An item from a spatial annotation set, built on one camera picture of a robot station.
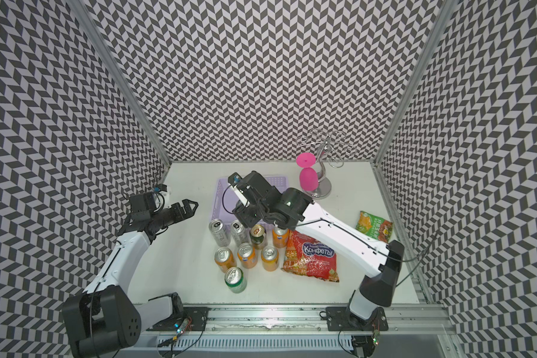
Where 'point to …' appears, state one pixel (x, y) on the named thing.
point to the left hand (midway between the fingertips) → (188, 208)
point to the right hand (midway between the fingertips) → (248, 209)
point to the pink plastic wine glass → (308, 177)
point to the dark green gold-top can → (256, 234)
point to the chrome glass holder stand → (333, 145)
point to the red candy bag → (305, 256)
